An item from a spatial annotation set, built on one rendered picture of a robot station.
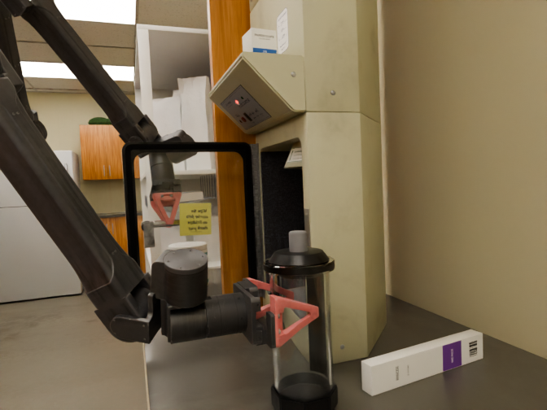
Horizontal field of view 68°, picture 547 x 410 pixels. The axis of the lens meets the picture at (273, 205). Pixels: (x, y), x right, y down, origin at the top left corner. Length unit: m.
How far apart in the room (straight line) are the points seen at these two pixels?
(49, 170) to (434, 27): 0.94
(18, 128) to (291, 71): 0.43
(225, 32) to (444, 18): 0.54
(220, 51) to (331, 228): 0.58
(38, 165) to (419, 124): 0.91
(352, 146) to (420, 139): 0.41
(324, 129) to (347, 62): 0.14
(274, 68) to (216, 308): 0.42
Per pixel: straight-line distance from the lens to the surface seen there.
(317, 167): 0.75
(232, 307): 0.59
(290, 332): 0.58
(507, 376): 0.85
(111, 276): 0.58
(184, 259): 0.55
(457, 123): 1.08
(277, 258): 0.60
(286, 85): 0.75
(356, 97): 0.81
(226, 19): 1.16
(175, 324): 0.57
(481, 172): 1.02
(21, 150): 0.58
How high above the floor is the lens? 1.28
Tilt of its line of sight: 3 degrees down
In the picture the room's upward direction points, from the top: 3 degrees counter-clockwise
